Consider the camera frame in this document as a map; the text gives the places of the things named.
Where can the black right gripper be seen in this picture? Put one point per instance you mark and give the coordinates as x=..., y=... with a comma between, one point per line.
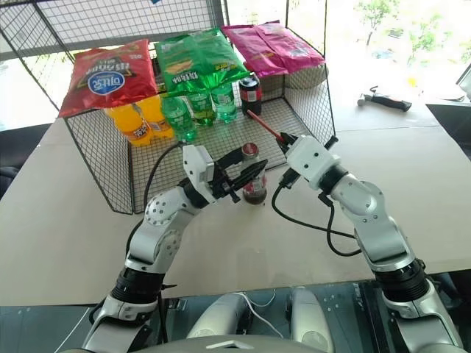
x=290, y=177

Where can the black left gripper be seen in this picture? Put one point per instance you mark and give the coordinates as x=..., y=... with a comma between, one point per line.
x=225, y=185

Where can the red bottle opener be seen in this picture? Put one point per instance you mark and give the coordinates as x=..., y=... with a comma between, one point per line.
x=265, y=127

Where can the glass cola bottle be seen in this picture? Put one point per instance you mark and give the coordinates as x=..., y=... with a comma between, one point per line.
x=254, y=189

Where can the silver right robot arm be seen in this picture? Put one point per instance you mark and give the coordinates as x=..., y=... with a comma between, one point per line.
x=379, y=235

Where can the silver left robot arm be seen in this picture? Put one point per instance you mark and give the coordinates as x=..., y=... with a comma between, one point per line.
x=154, y=235

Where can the red metal bottle cap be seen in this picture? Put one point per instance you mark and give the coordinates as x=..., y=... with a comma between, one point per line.
x=250, y=149

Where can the dark cola bottle red label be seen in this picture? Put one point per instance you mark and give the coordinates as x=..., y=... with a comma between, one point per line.
x=251, y=93

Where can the green soda plastic bottle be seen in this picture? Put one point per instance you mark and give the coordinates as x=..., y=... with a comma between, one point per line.
x=179, y=119
x=224, y=104
x=201, y=108

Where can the orange soda plastic bottle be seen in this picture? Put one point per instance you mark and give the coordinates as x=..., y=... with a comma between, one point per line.
x=129, y=127
x=156, y=117

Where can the pink chips bag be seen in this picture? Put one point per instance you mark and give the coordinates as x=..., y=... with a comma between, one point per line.
x=290, y=48
x=250, y=51

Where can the green chips bag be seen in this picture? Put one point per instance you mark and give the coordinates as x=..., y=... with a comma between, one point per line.
x=195, y=59

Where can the grey rounded shell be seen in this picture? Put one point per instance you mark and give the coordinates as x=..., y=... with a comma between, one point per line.
x=309, y=320
x=221, y=316

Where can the red chips bag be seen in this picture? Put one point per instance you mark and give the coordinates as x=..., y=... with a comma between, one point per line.
x=110, y=77

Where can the grey robot torso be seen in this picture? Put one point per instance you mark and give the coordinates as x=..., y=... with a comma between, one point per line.
x=239, y=345

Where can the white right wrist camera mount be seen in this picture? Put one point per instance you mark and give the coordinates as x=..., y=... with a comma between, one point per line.
x=312, y=160

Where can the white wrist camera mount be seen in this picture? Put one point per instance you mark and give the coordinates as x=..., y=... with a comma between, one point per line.
x=312, y=160
x=194, y=158

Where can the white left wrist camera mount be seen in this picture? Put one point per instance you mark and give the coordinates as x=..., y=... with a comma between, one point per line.
x=194, y=158

